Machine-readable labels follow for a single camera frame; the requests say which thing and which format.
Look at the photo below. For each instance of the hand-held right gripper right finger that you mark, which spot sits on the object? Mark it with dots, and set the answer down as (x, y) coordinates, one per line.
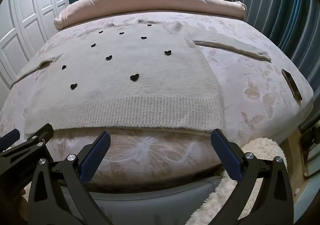
(225, 155)

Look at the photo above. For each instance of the bed with floral cover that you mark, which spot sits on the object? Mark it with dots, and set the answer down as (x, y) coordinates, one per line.
(250, 77)

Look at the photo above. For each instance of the white fluffy rug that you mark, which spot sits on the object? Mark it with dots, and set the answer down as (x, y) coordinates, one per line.
(262, 147)

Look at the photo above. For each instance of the pink duvet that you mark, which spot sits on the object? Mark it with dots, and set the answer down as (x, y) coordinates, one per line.
(150, 4)

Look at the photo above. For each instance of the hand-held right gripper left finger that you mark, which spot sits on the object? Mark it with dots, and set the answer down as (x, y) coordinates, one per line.
(95, 157)

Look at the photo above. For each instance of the dark metal stand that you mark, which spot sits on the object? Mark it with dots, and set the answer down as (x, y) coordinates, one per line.
(310, 130)

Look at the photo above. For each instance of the cream sweater with black hearts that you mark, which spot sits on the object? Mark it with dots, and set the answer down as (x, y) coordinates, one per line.
(150, 77)

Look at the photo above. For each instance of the smartphone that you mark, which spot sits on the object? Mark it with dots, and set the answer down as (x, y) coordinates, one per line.
(291, 83)

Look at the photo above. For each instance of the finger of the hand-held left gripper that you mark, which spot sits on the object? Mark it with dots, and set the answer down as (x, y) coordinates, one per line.
(10, 137)
(41, 137)

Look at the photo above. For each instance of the white panelled wardrobe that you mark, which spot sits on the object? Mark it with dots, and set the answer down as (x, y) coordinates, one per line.
(25, 14)

